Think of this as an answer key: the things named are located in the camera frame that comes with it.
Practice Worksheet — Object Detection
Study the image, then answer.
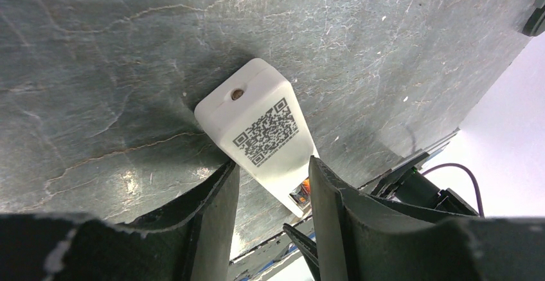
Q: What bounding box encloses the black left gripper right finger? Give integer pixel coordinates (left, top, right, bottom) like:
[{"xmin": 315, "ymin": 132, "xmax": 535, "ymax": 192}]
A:
[{"xmin": 309, "ymin": 157, "xmax": 544, "ymax": 280}]

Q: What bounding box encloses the black microphone stand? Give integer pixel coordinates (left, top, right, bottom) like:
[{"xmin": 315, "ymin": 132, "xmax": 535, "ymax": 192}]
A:
[{"xmin": 522, "ymin": 0, "xmax": 544, "ymax": 37}]

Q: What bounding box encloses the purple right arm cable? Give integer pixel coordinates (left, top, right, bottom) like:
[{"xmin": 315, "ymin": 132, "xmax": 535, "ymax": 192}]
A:
[{"xmin": 421, "ymin": 163, "xmax": 487, "ymax": 218}]

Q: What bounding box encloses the white remote control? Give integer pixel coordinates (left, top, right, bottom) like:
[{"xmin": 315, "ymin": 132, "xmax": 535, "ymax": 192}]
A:
[{"xmin": 195, "ymin": 58, "xmax": 319, "ymax": 218}]

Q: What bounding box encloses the red orange battery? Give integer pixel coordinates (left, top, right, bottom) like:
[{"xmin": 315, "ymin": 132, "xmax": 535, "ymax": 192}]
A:
[{"xmin": 299, "ymin": 178, "xmax": 310, "ymax": 198}]

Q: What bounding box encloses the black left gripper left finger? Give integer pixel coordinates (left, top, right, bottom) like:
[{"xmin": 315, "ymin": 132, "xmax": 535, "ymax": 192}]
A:
[{"xmin": 1, "ymin": 161, "xmax": 240, "ymax": 280}]

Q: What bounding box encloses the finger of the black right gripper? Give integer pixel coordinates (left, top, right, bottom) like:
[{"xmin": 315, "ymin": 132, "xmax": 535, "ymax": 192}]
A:
[{"xmin": 283, "ymin": 223, "xmax": 321, "ymax": 281}]

